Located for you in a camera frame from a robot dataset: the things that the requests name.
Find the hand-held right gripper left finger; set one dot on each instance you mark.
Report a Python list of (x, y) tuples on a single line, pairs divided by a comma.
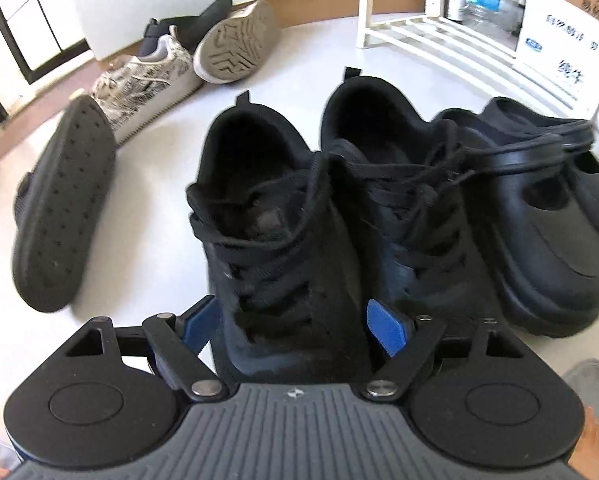
[(199, 325)]

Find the white printed carton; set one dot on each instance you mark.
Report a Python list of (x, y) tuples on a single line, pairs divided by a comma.
[(559, 45)]

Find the grey fuzzy slipper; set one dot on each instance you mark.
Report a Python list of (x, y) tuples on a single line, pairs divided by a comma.
[(587, 390)]

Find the black-framed glass door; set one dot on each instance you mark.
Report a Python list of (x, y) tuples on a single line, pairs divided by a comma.
[(24, 20)]

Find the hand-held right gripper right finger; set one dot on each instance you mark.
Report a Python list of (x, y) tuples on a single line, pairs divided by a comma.
[(384, 327)]

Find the black lace-up sneaker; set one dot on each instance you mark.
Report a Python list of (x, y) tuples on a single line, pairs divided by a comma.
[(274, 260), (404, 200)]

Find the person's leg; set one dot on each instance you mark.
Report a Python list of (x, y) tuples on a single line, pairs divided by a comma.
[(592, 450)]

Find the white slatted shoe rack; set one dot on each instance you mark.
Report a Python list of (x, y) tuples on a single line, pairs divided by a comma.
[(429, 35)]

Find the black chunky rubber clog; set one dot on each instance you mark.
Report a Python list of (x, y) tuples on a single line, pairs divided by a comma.
[(587, 180), (539, 240)]

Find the clear plastic water bottle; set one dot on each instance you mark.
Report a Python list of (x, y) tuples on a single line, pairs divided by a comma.
[(489, 0)]

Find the beige patterned lace-up sneaker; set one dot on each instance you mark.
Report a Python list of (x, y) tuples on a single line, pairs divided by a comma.
[(237, 42), (139, 85)]

